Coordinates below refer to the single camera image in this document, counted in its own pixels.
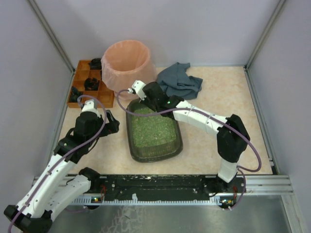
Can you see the blue grey cloth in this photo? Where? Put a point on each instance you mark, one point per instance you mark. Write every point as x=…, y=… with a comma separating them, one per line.
x=174, y=80

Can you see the black object middle compartment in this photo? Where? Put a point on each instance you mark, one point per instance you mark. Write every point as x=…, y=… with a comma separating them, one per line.
x=91, y=84

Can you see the dark green litter box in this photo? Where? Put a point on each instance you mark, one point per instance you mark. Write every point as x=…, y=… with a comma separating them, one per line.
x=155, y=153

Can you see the black mounting base rail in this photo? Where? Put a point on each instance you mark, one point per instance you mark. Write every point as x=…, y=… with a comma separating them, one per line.
x=164, y=187

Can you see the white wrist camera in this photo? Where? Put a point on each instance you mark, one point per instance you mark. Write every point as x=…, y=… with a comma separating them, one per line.
x=90, y=106
x=137, y=89

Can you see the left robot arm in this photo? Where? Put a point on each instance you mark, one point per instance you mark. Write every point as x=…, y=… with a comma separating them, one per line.
x=40, y=207

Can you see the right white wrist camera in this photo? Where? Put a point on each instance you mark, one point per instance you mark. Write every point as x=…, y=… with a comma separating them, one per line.
x=137, y=89

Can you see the pink lined trash bin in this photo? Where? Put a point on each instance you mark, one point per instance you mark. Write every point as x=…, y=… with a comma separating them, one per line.
x=125, y=62

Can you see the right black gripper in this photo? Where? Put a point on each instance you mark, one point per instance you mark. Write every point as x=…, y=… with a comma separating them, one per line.
x=147, y=101

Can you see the black object top compartment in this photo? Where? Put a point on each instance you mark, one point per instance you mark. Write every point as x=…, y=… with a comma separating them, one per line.
x=95, y=64

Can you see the black object compartment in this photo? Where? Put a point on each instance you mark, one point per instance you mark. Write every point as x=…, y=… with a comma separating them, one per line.
x=91, y=84
x=95, y=64
x=74, y=94

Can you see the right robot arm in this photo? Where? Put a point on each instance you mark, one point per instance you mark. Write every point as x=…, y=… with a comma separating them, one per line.
x=230, y=132

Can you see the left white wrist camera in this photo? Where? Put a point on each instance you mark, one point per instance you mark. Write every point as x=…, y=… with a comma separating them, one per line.
x=90, y=106

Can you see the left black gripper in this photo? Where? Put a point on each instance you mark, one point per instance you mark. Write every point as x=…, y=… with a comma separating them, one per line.
x=110, y=124

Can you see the green litter pellets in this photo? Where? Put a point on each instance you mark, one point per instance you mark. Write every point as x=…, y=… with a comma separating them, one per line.
x=152, y=131

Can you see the orange compartment tray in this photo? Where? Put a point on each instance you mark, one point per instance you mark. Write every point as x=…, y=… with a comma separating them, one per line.
x=103, y=94

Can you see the black object lower compartment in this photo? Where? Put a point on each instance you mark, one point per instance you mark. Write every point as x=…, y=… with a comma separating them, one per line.
x=74, y=94

